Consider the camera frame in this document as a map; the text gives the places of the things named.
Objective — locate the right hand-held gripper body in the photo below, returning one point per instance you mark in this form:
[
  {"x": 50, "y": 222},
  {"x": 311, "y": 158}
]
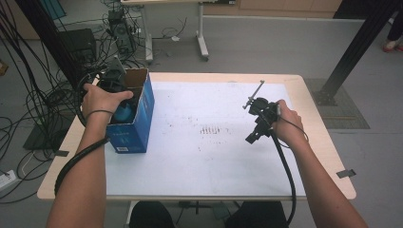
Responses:
[{"x": 263, "y": 110}]

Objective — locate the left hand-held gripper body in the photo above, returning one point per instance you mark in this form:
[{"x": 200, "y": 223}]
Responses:
[{"x": 111, "y": 79}]

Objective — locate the blue detergent bottle white cap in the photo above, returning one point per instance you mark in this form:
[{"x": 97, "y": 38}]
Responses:
[{"x": 123, "y": 114}]

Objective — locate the blue cardboard box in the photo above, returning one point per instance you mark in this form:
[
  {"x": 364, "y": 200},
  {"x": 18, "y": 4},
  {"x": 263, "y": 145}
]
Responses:
[{"x": 136, "y": 133}]

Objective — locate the person's left hand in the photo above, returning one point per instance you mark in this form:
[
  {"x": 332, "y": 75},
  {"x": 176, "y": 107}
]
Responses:
[{"x": 101, "y": 99}]

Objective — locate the person's right hand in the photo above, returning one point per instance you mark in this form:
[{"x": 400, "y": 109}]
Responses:
[{"x": 290, "y": 125}]

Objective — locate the black equipment box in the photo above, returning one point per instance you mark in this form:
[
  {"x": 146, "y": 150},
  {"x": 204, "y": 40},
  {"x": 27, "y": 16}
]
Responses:
[{"x": 79, "y": 41}]

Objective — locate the black computer tower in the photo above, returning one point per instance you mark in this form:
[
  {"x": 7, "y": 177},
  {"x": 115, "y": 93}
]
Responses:
[{"x": 122, "y": 30}]

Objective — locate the white paper mat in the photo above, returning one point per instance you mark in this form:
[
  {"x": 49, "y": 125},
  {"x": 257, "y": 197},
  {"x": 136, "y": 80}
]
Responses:
[{"x": 206, "y": 164}]

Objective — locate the white paper scrap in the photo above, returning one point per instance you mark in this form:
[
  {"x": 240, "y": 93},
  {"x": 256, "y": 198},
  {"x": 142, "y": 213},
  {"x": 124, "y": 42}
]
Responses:
[{"x": 175, "y": 38}]

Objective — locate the person's right leg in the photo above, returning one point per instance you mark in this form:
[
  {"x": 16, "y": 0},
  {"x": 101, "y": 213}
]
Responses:
[{"x": 256, "y": 217}]

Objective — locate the person's leg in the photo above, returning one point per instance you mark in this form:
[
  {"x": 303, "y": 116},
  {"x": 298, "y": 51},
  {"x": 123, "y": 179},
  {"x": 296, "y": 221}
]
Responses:
[
  {"x": 152, "y": 217},
  {"x": 397, "y": 27},
  {"x": 256, "y": 217}
]

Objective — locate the grey floor grate mat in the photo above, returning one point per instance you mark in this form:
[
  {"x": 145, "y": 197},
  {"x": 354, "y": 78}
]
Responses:
[{"x": 345, "y": 110}]

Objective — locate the grey tape piece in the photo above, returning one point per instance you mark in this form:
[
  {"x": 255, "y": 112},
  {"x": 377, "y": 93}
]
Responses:
[
  {"x": 61, "y": 153},
  {"x": 346, "y": 173}
]

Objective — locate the teal panel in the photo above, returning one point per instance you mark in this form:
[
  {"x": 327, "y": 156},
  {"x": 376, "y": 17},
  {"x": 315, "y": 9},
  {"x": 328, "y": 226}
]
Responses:
[{"x": 52, "y": 8}]

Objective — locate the light wooden cabinet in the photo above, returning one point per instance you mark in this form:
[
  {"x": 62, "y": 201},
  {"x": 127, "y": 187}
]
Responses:
[{"x": 285, "y": 7}]

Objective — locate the person's left leg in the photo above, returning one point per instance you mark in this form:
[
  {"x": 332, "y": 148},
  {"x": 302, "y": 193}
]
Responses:
[{"x": 152, "y": 217}]

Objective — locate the white table leg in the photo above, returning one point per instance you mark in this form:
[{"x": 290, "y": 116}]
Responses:
[{"x": 130, "y": 210}]

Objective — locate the white power strip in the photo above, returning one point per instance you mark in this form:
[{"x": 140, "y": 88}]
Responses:
[{"x": 6, "y": 179}]

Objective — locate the black metal post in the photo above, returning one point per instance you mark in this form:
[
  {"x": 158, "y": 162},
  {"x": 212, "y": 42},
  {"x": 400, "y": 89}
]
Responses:
[
  {"x": 47, "y": 38},
  {"x": 358, "y": 47}
]

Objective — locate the black floor base plate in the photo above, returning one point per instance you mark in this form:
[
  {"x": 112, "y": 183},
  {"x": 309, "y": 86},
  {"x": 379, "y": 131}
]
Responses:
[{"x": 34, "y": 139}]

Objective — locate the white desk frame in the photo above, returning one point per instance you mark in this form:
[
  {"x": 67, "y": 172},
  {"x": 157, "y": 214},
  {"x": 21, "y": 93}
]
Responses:
[{"x": 202, "y": 34}]

